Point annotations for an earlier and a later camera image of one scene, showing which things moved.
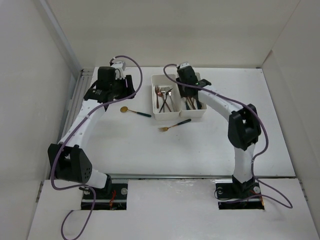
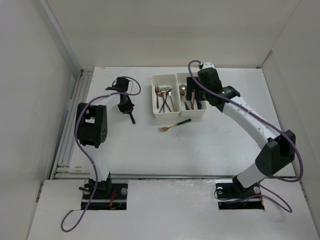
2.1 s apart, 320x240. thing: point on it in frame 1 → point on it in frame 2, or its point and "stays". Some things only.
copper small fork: [157, 90] stays
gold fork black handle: [163, 129] stays
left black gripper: [126, 82] → [127, 109]
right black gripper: [182, 92] → [189, 92]
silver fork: [172, 103] stays
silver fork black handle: [166, 94] stays
